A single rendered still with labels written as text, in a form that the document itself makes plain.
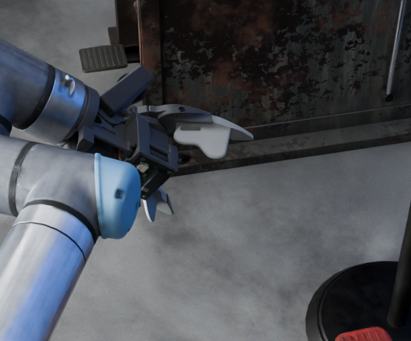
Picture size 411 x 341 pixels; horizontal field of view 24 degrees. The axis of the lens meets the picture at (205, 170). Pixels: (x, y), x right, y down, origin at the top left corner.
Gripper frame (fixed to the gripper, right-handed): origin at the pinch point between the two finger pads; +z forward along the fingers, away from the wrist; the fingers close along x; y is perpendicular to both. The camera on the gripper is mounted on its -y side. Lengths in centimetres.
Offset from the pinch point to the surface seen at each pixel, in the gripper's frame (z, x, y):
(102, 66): 40, -73, -121
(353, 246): 92, -48, -65
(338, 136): 94, -45, -102
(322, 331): 80, -53, -39
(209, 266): 65, -70, -62
